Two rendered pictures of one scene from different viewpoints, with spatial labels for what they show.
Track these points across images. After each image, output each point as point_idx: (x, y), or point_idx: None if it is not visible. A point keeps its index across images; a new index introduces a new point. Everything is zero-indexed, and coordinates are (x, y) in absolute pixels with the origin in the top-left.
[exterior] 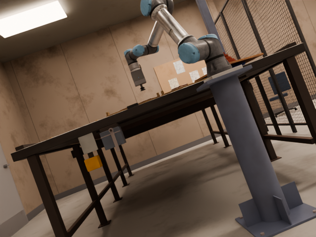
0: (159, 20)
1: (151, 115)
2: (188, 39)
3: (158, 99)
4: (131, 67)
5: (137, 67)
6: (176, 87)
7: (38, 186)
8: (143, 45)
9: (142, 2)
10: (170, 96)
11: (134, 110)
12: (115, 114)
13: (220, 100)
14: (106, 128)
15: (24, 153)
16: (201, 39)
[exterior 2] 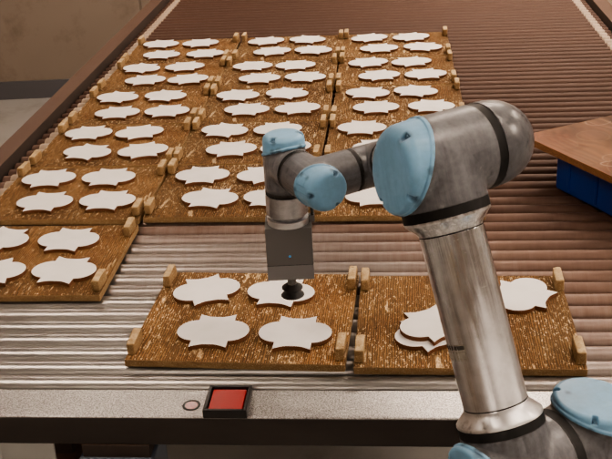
0: (430, 268)
1: None
2: (512, 447)
3: (329, 424)
4: (273, 211)
5: (298, 218)
6: (418, 337)
7: None
8: (347, 163)
9: (389, 147)
10: (378, 429)
11: (226, 428)
12: (153, 417)
13: None
14: (107, 449)
15: None
16: (566, 433)
